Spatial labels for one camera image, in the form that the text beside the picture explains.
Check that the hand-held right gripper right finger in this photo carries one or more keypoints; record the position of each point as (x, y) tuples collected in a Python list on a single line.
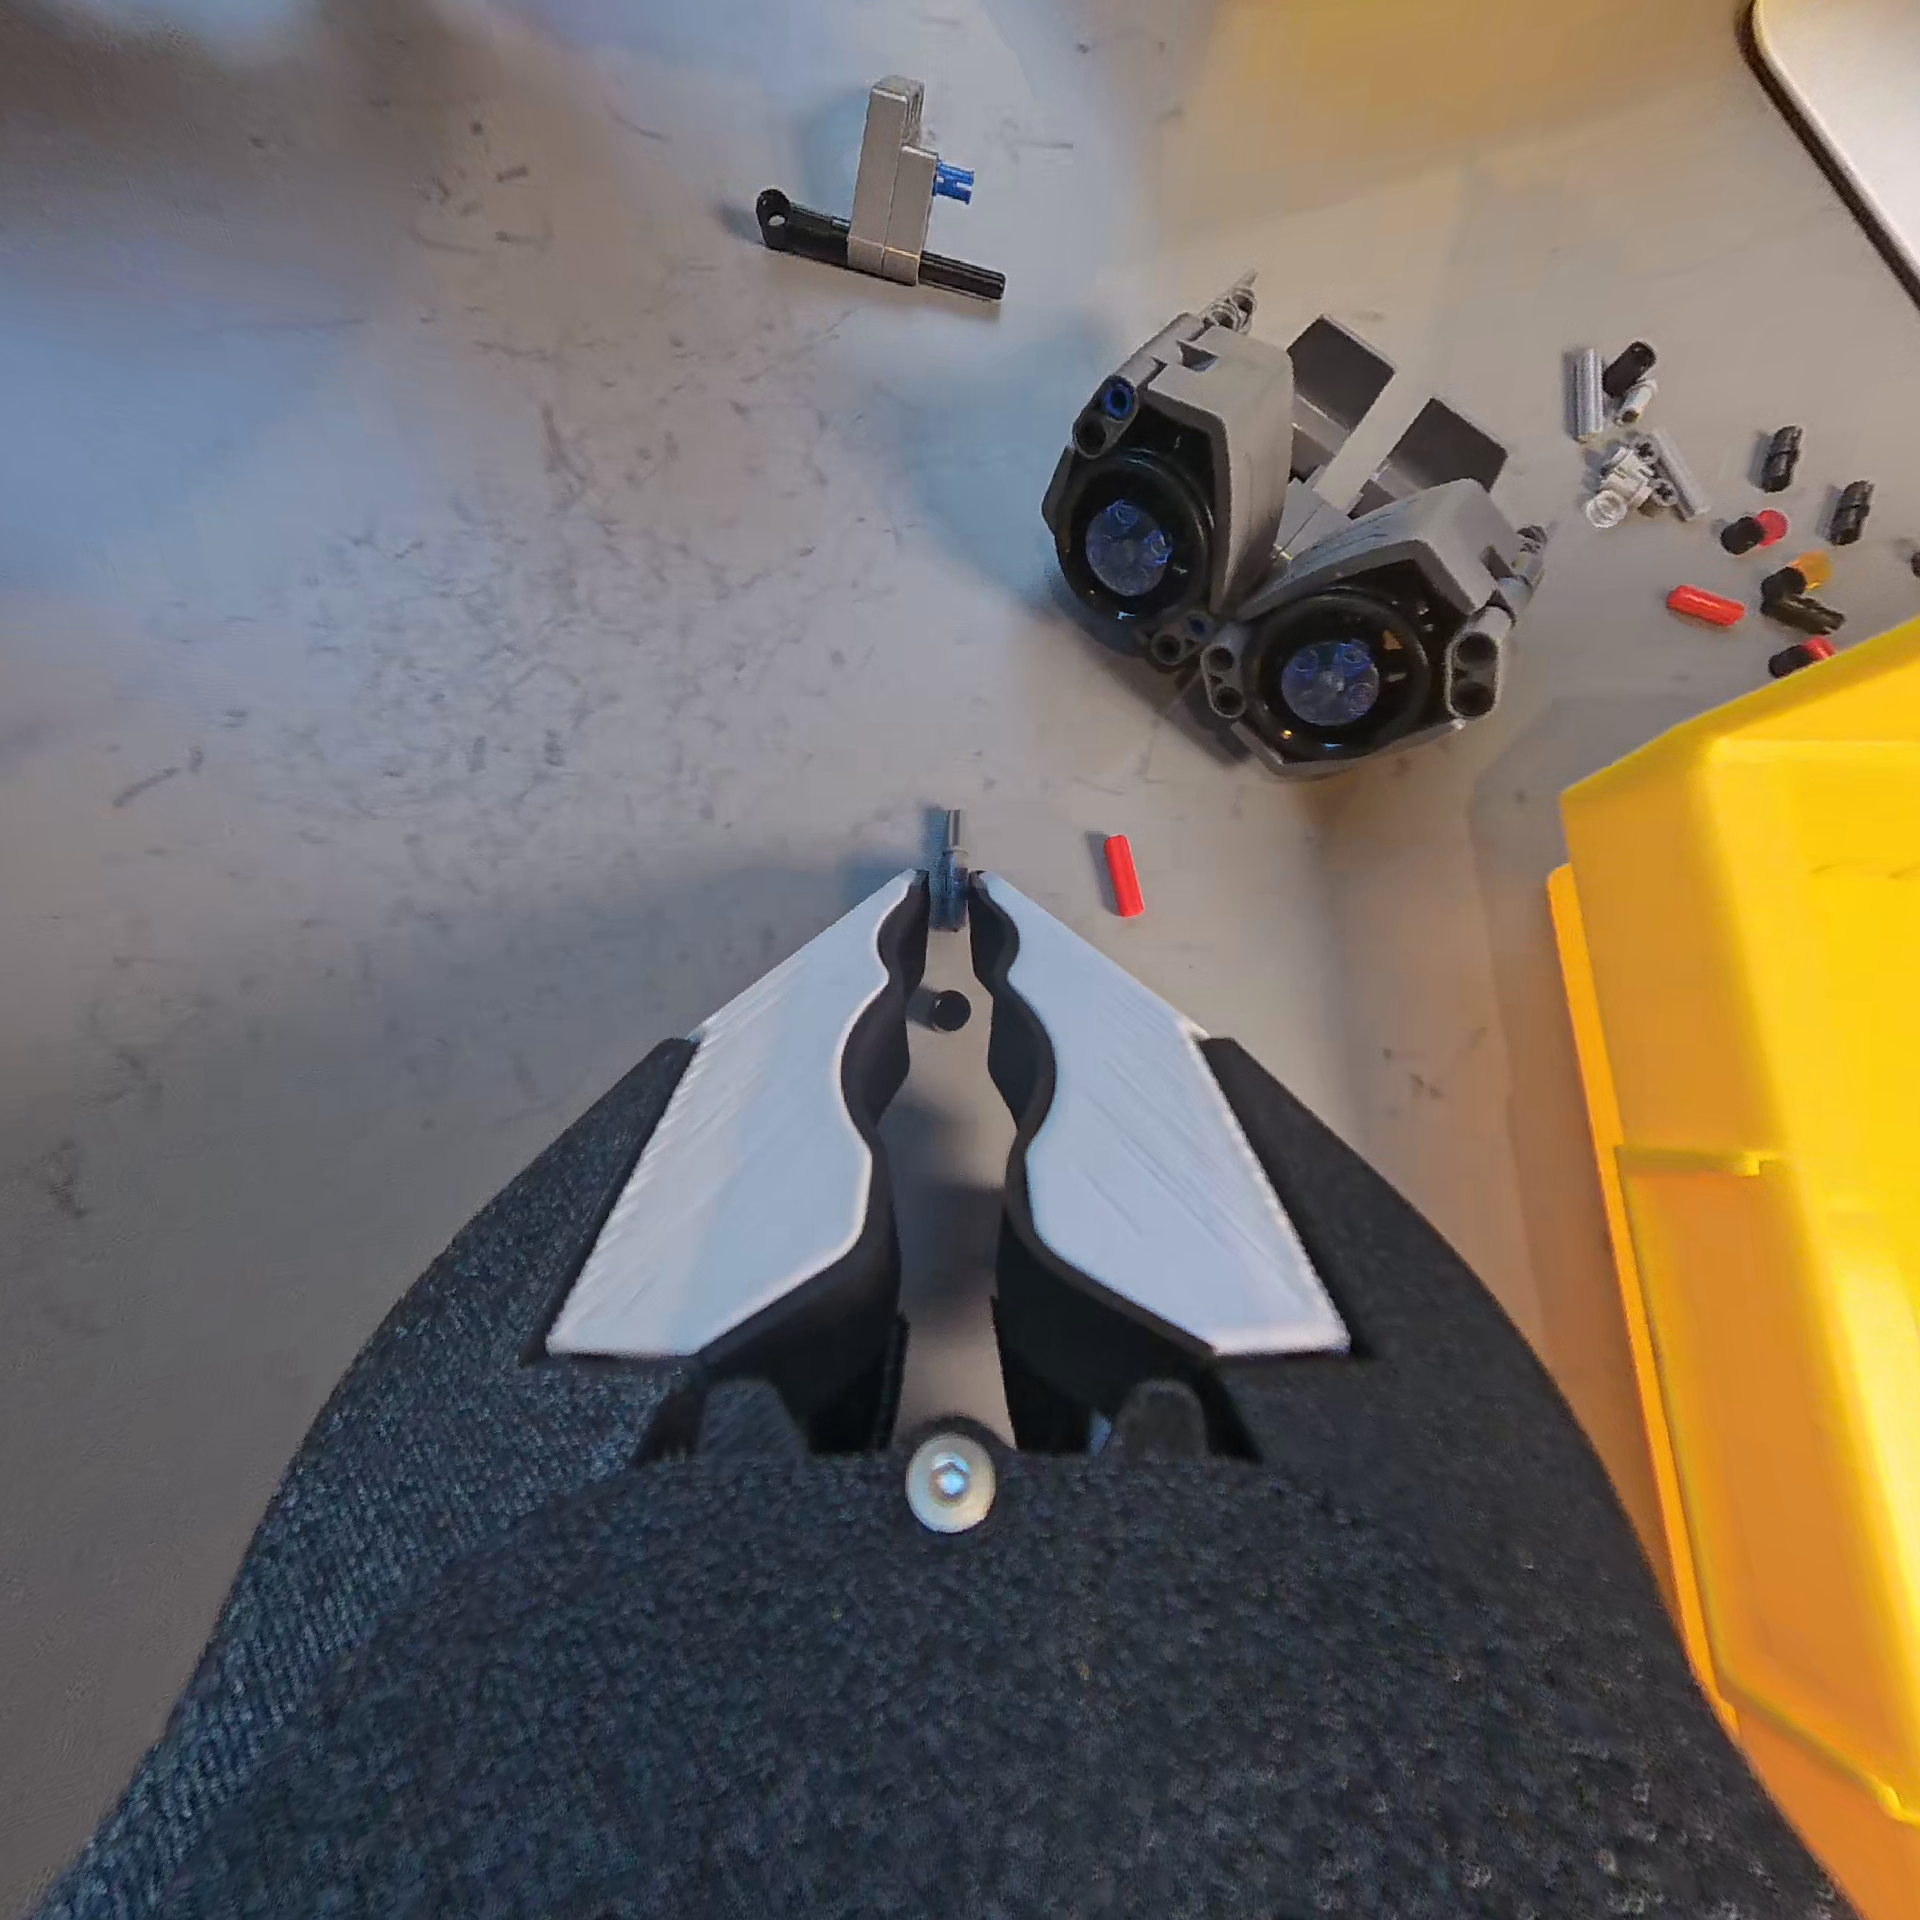
[(1171, 1201)]

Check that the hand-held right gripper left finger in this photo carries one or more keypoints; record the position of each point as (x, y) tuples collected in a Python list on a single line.
[(735, 1201)]

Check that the red connector pin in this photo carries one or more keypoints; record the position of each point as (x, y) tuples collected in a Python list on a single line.
[(1123, 875)]

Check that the grey axle pin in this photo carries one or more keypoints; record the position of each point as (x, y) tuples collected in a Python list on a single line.
[(948, 878)]

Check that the yellow bin with dividers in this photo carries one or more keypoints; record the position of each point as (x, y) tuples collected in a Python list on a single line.
[(1770, 1201)]

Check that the black pin connector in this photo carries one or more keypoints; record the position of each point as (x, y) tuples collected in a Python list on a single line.
[(961, 276)]

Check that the grey bent building beam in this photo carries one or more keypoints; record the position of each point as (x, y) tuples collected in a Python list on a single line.
[(892, 196)]

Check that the blue connector pin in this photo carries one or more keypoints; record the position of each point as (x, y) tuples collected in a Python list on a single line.
[(953, 181)]

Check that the grey desk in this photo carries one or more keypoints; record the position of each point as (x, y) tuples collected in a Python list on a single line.
[(450, 601)]

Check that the small black bush piece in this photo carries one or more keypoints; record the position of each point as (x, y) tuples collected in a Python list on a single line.
[(948, 1012)]

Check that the grey toy robot head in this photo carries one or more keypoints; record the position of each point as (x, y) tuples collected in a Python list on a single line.
[(1275, 525)]

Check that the scattered small building pieces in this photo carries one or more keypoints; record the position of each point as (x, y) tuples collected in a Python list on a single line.
[(1723, 495)]

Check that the white board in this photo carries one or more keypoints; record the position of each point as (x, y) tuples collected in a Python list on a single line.
[(1852, 119)]

